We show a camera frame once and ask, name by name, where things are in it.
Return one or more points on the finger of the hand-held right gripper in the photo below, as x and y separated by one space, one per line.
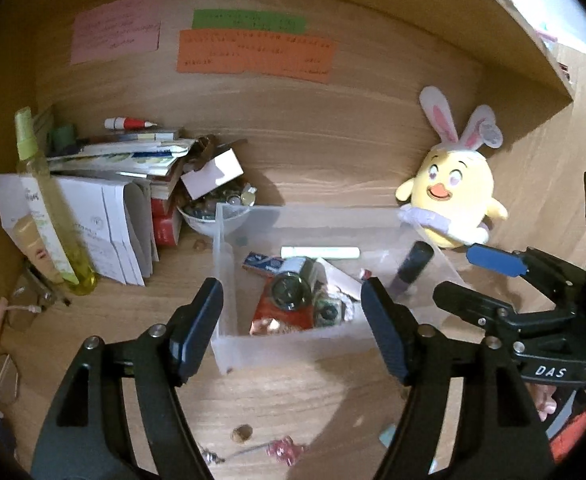
473 305
493 260

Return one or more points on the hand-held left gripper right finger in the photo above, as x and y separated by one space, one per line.
385 335

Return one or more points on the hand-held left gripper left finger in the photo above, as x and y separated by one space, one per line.
198 330

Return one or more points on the small round dark jar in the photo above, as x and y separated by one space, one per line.
328 312

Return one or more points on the white paper packet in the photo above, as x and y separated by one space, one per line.
340 277

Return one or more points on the red packet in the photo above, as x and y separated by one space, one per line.
273 317

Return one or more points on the clear plastic storage box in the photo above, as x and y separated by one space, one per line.
293 347

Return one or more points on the blue packet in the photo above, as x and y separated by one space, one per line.
265 263

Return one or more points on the silver metal flashlight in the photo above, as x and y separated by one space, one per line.
288 290

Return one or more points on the white chalk stick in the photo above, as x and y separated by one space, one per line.
320 252

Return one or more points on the person's right hand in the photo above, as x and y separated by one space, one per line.
546 402

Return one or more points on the yellow chick plush toy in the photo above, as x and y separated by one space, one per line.
453 190

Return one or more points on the teal paper scrap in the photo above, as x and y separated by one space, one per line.
388 435

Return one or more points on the red box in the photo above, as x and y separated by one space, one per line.
165 225

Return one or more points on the white bowl of small items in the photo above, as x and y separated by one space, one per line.
198 220

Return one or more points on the small brown nugget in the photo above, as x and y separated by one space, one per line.
241 433

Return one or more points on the orange cloth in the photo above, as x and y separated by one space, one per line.
575 435

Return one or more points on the metal pin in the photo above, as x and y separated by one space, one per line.
213 456

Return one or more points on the white folded papers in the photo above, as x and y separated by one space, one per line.
108 220

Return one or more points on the pink candy wrapper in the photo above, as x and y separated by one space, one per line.
285 450

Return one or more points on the small white cardboard box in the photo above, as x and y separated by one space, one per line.
213 175

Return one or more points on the eyeglasses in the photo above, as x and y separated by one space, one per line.
25 302

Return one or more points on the peach cosmetic tube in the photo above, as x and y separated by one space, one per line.
33 245

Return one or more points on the stack of books and booklets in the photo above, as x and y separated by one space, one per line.
123 157

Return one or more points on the yellow-green spray bottle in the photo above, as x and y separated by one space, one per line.
48 200

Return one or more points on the round glass lens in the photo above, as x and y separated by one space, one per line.
3 380

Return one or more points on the red and white marker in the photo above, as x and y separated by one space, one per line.
128 123

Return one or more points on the orange paper note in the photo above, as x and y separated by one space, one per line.
253 55

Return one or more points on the pink paper note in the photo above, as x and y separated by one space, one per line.
115 30

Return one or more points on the green paper note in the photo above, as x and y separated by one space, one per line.
248 20

